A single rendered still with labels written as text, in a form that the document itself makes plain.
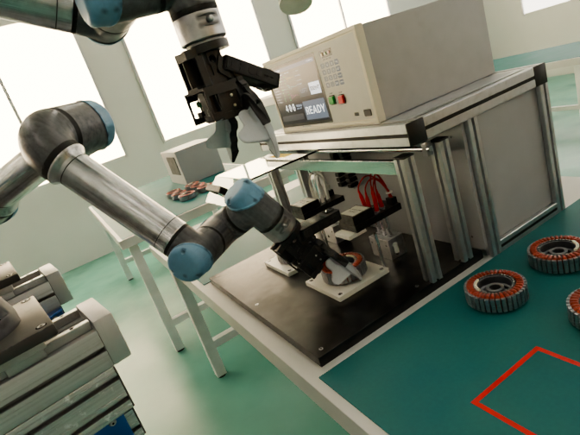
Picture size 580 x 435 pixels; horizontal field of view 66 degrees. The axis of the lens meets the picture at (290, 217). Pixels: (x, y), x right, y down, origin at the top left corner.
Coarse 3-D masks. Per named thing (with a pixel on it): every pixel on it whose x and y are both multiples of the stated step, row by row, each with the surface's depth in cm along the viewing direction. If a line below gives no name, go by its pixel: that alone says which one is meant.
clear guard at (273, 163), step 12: (264, 156) 136; (288, 156) 123; (300, 156) 117; (240, 168) 130; (252, 168) 123; (264, 168) 117; (276, 168) 114; (216, 180) 129; (228, 180) 121; (216, 204) 122
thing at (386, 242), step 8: (376, 232) 117; (392, 232) 114; (400, 232) 112; (384, 240) 111; (392, 240) 111; (400, 240) 112; (376, 248) 116; (384, 248) 113; (392, 248) 111; (400, 248) 112; (384, 256) 114; (392, 256) 111
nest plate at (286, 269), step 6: (276, 258) 134; (270, 264) 131; (276, 264) 130; (282, 264) 128; (288, 264) 127; (276, 270) 128; (282, 270) 124; (288, 270) 123; (294, 270) 122; (288, 276) 122
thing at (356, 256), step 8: (344, 256) 112; (352, 256) 110; (360, 256) 108; (352, 264) 105; (360, 264) 105; (320, 272) 109; (328, 272) 106; (360, 272) 105; (328, 280) 106; (352, 280) 105
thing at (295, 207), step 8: (304, 200) 131; (312, 200) 128; (320, 200) 134; (328, 200) 131; (336, 200) 131; (296, 208) 128; (304, 208) 126; (312, 208) 128; (320, 208) 129; (296, 216) 130; (304, 216) 126; (312, 216) 128
